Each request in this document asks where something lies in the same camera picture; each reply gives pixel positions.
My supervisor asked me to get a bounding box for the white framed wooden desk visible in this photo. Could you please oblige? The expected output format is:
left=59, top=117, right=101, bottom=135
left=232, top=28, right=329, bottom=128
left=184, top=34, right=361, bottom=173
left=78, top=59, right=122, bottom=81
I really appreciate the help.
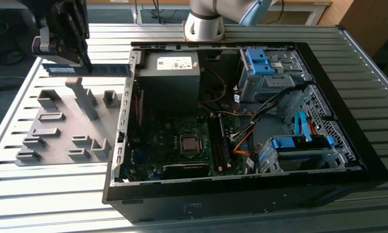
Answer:
left=129, top=0, right=333, bottom=26

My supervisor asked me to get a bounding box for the grey power supply unit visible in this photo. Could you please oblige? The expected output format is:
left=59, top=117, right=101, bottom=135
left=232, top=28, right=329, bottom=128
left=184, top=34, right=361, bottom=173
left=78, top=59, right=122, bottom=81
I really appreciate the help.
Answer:
left=135, top=52, right=201, bottom=107

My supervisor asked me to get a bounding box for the orange wire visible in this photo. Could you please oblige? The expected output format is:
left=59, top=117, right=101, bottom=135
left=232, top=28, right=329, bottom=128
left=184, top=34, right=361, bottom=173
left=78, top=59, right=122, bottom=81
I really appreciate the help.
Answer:
left=233, top=131, right=256, bottom=156

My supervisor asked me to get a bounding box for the yellow wire loop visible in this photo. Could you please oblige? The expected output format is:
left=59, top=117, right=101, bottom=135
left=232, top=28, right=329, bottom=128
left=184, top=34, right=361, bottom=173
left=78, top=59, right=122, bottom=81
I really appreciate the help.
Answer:
left=198, top=67, right=226, bottom=105

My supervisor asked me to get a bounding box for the blue drive carrier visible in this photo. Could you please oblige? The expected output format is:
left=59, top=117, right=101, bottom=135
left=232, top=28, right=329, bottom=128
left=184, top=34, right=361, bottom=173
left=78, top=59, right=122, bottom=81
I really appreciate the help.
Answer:
left=245, top=48, right=276, bottom=75

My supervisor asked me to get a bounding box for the wooden cabinet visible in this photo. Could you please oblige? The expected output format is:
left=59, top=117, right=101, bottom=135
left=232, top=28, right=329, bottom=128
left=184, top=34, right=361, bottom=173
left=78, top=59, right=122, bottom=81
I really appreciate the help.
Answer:
left=318, top=0, right=388, bottom=58

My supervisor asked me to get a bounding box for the grey parts rack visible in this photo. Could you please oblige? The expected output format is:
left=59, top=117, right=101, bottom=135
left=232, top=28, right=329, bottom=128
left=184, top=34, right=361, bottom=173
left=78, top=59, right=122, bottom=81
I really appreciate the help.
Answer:
left=14, top=74, right=123, bottom=167

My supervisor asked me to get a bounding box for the black PC case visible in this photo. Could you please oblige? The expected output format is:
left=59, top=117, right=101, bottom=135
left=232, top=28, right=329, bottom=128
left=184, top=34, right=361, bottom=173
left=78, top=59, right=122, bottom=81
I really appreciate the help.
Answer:
left=102, top=41, right=388, bottom=223

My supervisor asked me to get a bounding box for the hard disk in blue carrier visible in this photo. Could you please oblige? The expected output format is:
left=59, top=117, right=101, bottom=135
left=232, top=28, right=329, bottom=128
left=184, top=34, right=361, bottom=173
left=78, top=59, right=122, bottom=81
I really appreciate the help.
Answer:
left=270, top=135, right=336, bottom=149

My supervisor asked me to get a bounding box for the green motherboard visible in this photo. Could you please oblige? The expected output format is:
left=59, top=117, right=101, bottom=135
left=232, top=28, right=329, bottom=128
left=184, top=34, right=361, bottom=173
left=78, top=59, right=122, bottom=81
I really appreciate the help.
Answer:
left=129, top=114, right=256, bottom=182

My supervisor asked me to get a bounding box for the silver CPU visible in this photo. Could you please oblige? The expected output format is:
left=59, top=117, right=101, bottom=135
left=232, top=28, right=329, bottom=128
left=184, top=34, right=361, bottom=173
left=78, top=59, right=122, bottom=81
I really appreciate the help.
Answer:
left=182, top=137, right=200, bottom=151

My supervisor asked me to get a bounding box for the black cable bundle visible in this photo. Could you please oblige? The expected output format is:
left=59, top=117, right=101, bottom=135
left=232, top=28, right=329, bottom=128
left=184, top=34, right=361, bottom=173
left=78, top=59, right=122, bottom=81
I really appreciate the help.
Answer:
left=245, top=85, right=308, bottom=127

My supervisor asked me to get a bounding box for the blue flat data cable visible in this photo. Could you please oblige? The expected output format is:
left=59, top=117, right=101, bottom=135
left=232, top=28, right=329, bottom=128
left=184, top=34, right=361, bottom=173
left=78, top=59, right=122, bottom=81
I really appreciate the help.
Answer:
left=293, top=110, right=313, bottom=143

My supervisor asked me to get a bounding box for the metal drive cage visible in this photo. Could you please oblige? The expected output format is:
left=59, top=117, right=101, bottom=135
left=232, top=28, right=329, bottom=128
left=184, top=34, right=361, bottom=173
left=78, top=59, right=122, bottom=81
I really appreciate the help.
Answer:
left=237, top=48, right=313, bottom=104

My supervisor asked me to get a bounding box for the CPU socket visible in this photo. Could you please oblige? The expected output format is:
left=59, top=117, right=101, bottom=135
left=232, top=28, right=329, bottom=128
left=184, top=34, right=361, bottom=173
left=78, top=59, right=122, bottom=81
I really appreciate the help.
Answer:
left=178, top=132, right=204, bottom=158

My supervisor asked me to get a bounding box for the metal disk bay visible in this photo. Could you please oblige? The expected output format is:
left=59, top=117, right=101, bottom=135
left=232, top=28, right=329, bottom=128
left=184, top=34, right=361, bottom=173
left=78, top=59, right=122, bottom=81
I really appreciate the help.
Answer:
left=257, top=134, right=365, bottom=173

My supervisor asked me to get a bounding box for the red wire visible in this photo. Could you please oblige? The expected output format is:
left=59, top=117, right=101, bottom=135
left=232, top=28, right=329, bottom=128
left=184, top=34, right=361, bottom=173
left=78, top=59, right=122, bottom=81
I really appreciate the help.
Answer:
left=133, top=92, right=142, bottom=127

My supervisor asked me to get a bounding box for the black RAM slot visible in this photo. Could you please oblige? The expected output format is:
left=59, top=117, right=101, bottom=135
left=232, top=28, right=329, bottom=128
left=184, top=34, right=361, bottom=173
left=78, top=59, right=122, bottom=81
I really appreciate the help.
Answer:
left=216, top=115, right=224, bottom=170

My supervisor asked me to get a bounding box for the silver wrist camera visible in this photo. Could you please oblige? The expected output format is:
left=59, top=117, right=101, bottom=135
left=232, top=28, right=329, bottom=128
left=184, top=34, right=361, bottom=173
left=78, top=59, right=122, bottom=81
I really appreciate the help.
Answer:
left=31, top=26, right=61, bottom=58

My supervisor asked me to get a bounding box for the black graphics card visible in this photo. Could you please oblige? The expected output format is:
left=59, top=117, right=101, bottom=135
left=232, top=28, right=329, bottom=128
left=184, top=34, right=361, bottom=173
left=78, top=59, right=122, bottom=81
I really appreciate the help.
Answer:
left=162, top=162, right=210, bottom=179

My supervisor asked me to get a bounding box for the blue RAM stick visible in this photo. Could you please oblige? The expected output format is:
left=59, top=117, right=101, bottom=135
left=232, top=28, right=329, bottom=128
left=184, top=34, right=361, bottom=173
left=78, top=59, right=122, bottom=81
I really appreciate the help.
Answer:
left=41, top=63, right=131, bottom=77

